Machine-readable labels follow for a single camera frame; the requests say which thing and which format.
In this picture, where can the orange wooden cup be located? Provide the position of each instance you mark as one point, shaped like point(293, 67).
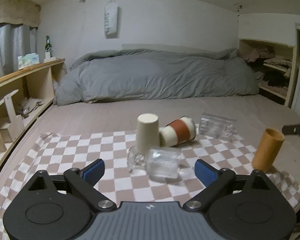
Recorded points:
point(267, 150)

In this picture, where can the checkered brown white cloth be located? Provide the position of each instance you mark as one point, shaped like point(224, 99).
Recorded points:
point(57, 153)

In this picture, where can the ribbed stemmed glass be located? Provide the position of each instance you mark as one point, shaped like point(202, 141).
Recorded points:
point(159, 162)

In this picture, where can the wooden bedside shelf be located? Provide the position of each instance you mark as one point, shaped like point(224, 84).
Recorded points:
point(36, 93)

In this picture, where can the tissue box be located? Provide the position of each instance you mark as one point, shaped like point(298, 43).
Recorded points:
point(27, 60)

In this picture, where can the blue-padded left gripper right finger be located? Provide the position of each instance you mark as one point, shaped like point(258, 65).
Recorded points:
point(218, 183)

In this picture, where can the small wooden stand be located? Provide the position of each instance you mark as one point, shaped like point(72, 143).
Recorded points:
point(11, 124)

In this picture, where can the clear ribbed glass tumbler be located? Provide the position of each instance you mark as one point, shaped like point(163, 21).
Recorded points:
point(217, 127)

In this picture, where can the green glass bottle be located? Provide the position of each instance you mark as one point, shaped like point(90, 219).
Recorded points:
point(48, 46)

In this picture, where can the grey curtain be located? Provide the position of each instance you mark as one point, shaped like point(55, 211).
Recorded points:
point(15, 40)

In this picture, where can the beige curtain valance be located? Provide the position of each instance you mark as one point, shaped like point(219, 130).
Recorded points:
point(17, 12)

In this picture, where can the grey duvet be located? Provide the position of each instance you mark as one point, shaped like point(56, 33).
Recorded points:
point(145, 74)

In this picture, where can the cream cup brown sleeve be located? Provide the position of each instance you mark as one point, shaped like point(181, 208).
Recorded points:
point(177, 132)

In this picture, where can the white charger block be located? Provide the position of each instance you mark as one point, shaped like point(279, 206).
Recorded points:
point(49, 57)

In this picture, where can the wooden wall shelf niche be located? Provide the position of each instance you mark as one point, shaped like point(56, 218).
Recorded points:
point(275, 67)

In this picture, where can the white hanging sweet bag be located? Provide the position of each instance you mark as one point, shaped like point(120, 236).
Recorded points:
point(110, 18)

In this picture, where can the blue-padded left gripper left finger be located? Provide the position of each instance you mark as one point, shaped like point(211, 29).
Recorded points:
point(81, 184)

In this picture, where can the cream ceramic cup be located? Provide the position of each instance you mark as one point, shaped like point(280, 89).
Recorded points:
point(147, 133)

